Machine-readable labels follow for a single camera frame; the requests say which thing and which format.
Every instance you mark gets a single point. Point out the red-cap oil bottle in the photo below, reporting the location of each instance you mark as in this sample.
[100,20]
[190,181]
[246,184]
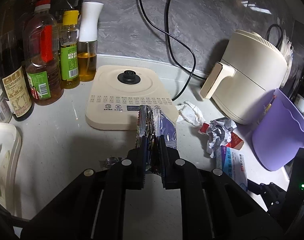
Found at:
[42,80]

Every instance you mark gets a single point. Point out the yellow-cap green-label bottle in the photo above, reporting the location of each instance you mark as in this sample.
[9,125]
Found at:
[69,65]

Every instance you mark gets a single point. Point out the white-top oil sprayer bottle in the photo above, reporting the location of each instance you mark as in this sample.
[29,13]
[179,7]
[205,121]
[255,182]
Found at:
[88,30]

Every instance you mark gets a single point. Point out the cream air fryer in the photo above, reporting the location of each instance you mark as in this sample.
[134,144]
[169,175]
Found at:
[249,85]

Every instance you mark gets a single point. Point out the crumpled silver and red wrapper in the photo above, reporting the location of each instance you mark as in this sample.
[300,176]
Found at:
[219,135]

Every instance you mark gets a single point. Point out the silver foil wrapper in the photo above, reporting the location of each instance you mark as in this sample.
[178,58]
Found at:
[167,127]

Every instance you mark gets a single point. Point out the dark soy sauce bottle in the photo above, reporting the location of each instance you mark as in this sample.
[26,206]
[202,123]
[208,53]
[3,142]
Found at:
[16,90]

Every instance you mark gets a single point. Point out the cream cooker base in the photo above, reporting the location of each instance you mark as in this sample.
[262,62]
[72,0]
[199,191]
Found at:
[109,87]

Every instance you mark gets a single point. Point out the purple plastic bucket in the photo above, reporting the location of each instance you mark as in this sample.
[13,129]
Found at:
[276,140]

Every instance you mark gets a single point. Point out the hanging plastic bags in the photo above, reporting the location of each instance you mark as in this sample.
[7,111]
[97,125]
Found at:
[286,50]

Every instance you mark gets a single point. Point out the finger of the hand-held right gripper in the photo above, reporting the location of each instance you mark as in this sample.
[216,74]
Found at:
[263,192]

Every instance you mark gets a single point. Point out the blue and white medicine box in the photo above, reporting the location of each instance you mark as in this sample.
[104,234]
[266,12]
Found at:
[232,167]

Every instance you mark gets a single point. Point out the red and white carton piece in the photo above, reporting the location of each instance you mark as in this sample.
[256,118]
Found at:
[237,141]

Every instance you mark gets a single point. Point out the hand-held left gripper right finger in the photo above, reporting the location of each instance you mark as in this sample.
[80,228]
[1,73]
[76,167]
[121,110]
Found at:
[164,155]

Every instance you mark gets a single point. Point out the amber bottle with yellow cap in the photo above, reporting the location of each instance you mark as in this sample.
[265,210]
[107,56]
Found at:
[64,2]

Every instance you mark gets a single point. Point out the small white bottle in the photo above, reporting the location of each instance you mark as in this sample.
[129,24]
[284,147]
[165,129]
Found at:
[1,110]

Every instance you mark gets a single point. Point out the clear plastic blister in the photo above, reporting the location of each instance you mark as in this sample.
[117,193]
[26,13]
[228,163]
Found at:
[112,161]

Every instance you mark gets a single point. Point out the white container with green label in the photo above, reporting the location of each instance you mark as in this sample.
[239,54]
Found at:
[7,155]

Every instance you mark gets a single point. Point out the crumpled white tissue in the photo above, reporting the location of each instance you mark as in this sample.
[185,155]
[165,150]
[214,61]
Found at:
[192,112]

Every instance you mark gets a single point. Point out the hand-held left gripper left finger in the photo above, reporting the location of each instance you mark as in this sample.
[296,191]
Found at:
[142,155]

